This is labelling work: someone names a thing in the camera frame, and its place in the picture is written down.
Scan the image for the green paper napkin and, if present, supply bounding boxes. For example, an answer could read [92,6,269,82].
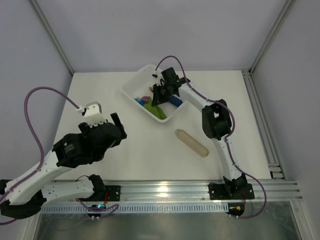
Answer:
[143,96,167,120]

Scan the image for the iridescent blue fork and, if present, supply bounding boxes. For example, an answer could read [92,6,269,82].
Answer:
[134,97,145,106]

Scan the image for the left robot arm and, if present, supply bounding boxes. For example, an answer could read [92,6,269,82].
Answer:
[0,113,127,220]

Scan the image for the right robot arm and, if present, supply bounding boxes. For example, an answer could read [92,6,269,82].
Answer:
[151,67,249,200]

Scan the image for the blue rolled napkin bundle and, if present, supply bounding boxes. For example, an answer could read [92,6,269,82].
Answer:
[168,95,183,108]

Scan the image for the white plastic basket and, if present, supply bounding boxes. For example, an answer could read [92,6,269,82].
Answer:
[120,64,187,124]

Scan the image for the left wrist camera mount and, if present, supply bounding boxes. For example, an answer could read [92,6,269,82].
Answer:
[76,101,107,128]

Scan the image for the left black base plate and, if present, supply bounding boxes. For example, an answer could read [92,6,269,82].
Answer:
[100,185,121,202]

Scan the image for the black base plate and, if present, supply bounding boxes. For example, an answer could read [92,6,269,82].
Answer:
[100,185,121,202]
[207,182,255,200]

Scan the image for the aluminium front rail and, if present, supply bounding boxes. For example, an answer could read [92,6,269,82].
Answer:
[40,179,303,205]

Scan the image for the aluminium rail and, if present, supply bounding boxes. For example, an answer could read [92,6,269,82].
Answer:
[241,70,287,181]
[40,179,303,205]

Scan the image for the white slotted cable duct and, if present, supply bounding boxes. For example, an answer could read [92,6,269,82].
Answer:
[41,202,229,214]

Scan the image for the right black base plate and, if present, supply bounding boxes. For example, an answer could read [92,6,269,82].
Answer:
[207,182,255,200]

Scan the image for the left frame post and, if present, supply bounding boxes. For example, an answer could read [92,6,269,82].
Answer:
[28,0,75,76]

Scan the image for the frame post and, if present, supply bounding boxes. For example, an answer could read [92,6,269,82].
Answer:
[248,0,297,74]
[28,0,75,76]

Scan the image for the aluminium right side rail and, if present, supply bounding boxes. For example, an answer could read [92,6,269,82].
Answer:
[241,70,287,181]

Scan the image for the right frame post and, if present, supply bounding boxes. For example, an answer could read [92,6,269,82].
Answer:
[248,0,297,74]

